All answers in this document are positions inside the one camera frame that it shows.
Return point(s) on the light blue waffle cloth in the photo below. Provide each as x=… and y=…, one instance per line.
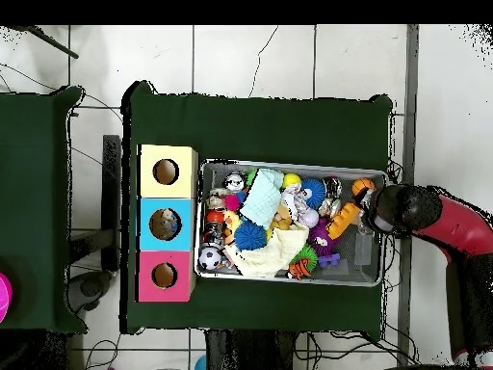
x=266, y=196

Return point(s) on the cream waffle cloth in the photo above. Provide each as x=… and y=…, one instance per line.
x=269, y=254

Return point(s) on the orange plastic toy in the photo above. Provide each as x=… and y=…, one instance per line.
x=344, y=220

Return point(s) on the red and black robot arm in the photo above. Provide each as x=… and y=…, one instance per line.
x=416, y=208

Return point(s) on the shallow clear mesh bin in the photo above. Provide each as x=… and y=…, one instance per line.
x=362, y=274

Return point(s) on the yellow ball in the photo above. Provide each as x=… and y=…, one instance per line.
x=292, y=182

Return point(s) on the black and white soccer ball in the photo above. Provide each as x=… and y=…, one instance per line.
x=209, y=257

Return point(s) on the blue spiky ball with eyes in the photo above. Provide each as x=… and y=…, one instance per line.
x=316, y=193

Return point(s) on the dark green table cloth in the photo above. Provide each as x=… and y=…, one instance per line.
x=254, y=131

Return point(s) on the purple spiky ball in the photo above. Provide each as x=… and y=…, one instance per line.
x=323, y=240

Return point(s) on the orange basketball toy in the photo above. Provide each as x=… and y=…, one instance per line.
x=362, y=185

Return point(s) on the black flat panel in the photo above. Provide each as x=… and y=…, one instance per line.
x=112, y=177

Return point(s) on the blue round object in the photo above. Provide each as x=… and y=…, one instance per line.
x=200, y=364

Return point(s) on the grey stand base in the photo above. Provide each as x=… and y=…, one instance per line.
x=88, y=287

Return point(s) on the green cloth side table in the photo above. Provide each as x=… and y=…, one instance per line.
x=35, y=208

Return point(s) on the dark thin rod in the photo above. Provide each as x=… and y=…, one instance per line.
x=50, y=42

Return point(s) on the pink round object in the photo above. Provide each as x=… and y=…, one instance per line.
x=3, y=297

